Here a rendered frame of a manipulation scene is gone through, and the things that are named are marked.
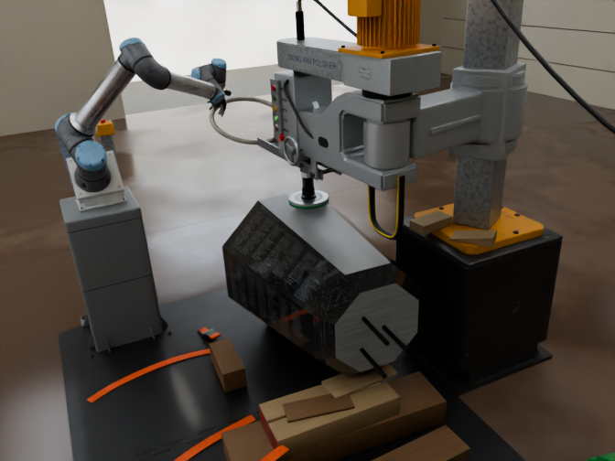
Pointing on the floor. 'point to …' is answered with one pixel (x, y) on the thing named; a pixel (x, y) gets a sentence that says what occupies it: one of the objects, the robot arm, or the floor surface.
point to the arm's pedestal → (113, 272)
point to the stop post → (106, 135)
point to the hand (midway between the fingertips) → (218, 112)
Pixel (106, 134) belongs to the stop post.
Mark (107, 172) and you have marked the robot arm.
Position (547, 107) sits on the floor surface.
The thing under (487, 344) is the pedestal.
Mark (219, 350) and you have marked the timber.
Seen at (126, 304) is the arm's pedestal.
